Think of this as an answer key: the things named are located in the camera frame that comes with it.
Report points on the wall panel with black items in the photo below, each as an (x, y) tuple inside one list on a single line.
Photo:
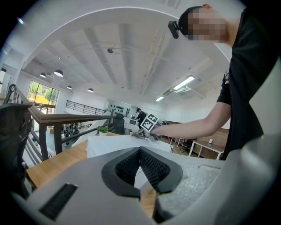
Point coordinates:
[(119, 107)]

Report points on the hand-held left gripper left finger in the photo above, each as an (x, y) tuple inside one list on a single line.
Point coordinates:
[(109, 175)]

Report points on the person's head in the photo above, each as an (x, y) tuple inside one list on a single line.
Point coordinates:
[(208, 24)]

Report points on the black padded office chair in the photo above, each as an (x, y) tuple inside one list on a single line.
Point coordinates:
[(119, 124)]

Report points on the person's black clothing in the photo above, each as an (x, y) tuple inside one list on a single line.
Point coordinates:
[(248, 77)]

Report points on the long ceiling light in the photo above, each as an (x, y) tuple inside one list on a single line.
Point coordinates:
[(184, 83), (160, 98)]

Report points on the glass window door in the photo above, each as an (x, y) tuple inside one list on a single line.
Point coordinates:
[(44, 94)]

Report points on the black metal balcony railing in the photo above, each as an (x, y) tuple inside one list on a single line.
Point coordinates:
[(85, 107)]

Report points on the white board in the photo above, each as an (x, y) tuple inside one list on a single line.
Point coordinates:
[(114, 144)]

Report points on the person's right forearm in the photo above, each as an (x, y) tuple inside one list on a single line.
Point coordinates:
[(193, 127)]

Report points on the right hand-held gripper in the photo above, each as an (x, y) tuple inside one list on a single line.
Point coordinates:
[(149, 123)]

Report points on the small potted plant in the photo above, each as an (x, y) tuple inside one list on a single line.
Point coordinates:
[(102, 131)]

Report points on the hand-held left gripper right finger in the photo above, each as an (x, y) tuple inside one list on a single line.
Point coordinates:
[(175, 175)]

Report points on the black head camera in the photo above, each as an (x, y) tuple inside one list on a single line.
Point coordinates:
[(174, 29)]

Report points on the dark wooden handrail railing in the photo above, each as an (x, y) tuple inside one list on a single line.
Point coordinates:
[(57, 119)]

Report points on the black mesh office chair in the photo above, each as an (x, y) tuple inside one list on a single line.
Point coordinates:
[(13, 136)]

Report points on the brown desk white legs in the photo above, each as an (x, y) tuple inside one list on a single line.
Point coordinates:
[(208, 147)]

